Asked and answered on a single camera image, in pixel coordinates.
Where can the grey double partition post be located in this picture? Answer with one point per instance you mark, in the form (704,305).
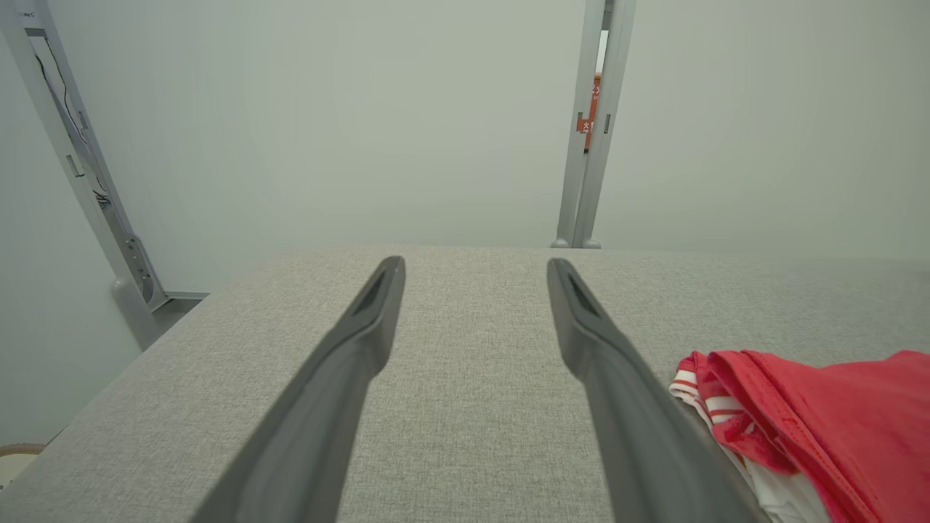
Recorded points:
(574,181)

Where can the grey wall bottom rail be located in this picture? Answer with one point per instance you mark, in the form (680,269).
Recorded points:
(189,296)

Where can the brown rimmed basket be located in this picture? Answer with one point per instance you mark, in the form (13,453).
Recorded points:
(22,449)

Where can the orange sign with white characters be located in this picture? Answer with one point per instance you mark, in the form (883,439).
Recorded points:
(588,123)

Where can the red jersey with number 23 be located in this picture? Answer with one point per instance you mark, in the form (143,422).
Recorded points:
(835,414)

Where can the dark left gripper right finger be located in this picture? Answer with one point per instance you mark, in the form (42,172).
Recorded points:
(639,450)

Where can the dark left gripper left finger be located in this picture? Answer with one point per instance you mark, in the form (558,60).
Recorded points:
(312,436)

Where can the grey partition post with bracket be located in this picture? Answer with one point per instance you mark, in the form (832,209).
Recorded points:
(87,160)

